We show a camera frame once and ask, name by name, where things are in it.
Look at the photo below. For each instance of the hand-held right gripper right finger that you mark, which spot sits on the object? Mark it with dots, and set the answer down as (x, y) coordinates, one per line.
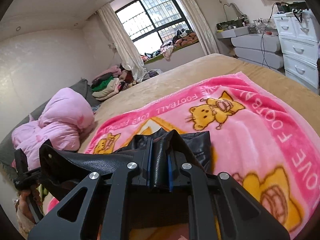
(171, 175)

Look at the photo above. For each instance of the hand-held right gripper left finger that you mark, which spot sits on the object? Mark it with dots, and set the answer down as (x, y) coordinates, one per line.
(150, 165)

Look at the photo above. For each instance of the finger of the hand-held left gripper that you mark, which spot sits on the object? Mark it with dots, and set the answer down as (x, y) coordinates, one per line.
(35, 178)

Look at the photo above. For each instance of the black leather jacket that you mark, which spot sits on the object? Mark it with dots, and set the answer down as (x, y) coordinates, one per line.
(75, 165)

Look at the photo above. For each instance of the person's left forearm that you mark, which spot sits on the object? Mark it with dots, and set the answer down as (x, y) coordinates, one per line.
(22, 226)

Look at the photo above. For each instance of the stack of folded clothes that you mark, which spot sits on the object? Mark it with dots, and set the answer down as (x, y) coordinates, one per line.
(107, 85)

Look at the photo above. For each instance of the heap of mixed clothes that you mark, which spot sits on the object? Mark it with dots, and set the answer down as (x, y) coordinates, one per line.
(180, 38)

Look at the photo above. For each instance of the person's left hand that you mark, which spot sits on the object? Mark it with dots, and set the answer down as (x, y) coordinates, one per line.
(23, 202)

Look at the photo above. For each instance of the pink quilt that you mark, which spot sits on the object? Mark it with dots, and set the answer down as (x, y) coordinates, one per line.
(62, 120)

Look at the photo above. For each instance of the pink cartoon printed blanket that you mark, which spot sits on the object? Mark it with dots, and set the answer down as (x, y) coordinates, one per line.
(250, 135)

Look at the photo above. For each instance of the bed with beige sheet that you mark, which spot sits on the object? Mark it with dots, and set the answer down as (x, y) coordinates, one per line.
(175, 80)

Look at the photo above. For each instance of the green window seat cushion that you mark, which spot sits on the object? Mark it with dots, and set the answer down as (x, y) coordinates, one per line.
(155, 59)

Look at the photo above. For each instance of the cream curtain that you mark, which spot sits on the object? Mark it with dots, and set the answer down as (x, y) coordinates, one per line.
(125, 45)
(195, 17)

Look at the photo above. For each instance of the grey dressing table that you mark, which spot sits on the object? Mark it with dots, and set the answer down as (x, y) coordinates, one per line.
(250, 47)

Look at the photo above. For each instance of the black framed window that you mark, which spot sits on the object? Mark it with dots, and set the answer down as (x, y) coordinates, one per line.
(152, 15)

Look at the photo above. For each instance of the clutter of cosmetics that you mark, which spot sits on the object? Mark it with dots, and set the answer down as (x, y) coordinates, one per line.
(230, 25)

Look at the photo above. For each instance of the wavy framed mirror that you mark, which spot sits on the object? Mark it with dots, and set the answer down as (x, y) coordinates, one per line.
(233, 12)

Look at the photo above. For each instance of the white drawer cabinet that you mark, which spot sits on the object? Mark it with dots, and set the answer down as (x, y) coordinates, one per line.
(297, 50)

